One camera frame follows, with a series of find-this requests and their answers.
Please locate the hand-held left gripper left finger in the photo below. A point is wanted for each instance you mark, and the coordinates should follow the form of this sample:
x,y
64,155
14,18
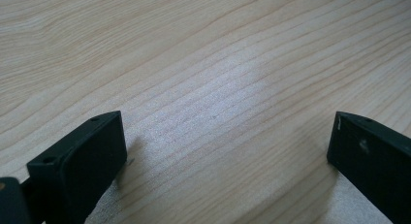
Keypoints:
x,y
80,166

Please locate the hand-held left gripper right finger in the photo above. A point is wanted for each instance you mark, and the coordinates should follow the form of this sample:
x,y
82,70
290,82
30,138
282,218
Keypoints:
x,y
371,159

